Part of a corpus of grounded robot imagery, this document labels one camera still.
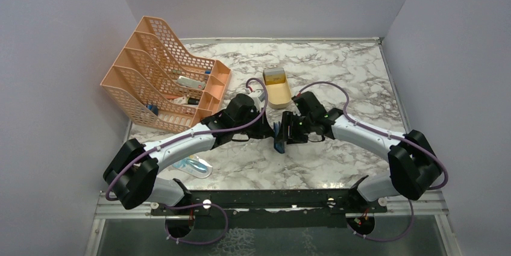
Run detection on clear blister pack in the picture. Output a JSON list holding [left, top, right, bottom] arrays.
[[172, 155, 213, 179]]

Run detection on white grey eraser box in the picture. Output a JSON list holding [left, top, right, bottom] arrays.
[[176, 76, 205, 90]]

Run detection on black mounting rail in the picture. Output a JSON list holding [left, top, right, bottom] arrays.
[[151, 189, 387, 229]]

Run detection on beige oval tray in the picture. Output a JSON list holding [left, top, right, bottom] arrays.
[[265, 76, 292, 110]]

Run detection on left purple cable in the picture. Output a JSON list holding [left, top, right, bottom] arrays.
[[105, 78, 269, 246]]

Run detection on stack of credit cards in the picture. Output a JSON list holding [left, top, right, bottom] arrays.
[[263, 67, 286, 86]]

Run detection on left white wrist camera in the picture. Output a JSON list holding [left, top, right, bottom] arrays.
[[249, 89, 266, 108]]

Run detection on purple cable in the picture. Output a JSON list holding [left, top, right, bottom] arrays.
[[105, 78, 269, 246], [297, 81, 450, 244]]

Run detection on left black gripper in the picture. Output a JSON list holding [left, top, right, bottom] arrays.
[[234, 108, 275, 140]]

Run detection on orange plastic file organizer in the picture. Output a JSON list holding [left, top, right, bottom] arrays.
[[100, 16, 231, 133]]

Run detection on dark blue card holder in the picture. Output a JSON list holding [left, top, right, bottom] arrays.
[[273, 122, 285, 154]]

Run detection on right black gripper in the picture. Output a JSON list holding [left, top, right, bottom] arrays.
[[275, 110, 314, 145]]

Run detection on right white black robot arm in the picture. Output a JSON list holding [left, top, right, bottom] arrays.
[[274, 92, 443, 212]]

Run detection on blue item in organizer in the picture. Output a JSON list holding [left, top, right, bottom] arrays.
[[146, 104, 159, 116]]

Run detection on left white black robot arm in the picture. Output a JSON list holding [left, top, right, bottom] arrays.
[[103, 90, 274, 214]]

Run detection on small black item in organizer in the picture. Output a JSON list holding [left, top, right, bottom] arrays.
[[187, 98, 200, 105]]

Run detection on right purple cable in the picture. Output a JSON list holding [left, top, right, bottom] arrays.
[[297, 81, 450, 244]]

